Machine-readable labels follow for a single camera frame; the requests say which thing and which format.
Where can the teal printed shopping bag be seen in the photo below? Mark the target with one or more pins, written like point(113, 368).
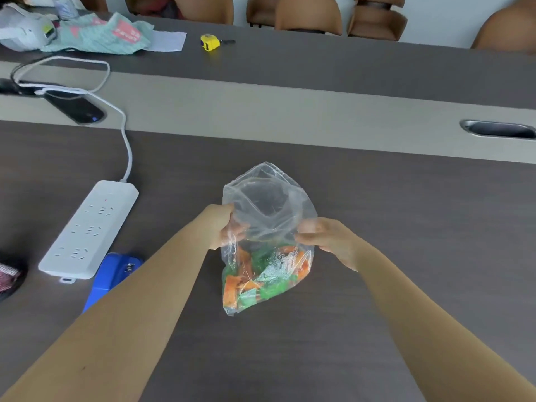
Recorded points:
point(96, 35)

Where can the black mesh pen holder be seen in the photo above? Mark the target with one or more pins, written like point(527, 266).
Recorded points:
point(19, 284)

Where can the blue stapler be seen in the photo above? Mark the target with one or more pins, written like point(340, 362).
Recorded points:
point(111, 272)

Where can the pile of orange green candies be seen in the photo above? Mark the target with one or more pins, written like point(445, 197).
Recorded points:
point(259, 284)

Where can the person's left forearm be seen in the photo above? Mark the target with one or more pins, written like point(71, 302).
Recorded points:
point(125, 314)

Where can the yellow tape measure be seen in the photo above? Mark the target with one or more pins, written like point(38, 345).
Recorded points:
point(209, 42)

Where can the person's right forearm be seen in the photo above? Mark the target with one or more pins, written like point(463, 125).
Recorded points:
point(427, 330)

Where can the clear water bottle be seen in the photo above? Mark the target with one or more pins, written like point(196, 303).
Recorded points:
point(66, 7)

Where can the person's right hand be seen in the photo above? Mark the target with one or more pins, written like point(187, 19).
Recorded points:
point(331, 236)

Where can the white paper sheet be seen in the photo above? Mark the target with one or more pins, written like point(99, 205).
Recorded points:
point(169, 41)

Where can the pile of pink clips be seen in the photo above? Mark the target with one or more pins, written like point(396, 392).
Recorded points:
point(7, 276)

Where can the black smartphone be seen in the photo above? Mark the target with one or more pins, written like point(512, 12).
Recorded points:
point(77, 108)

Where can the clear plastic bag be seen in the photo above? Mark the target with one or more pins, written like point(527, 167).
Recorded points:
point(268, 196)

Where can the person's left hand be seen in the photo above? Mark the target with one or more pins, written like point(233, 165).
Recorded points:
point(217, 226)

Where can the white headset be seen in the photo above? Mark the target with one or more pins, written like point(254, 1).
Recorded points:
point(25, 31)

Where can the white power strip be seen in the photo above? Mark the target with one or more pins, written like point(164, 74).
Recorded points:
point(90, 230)

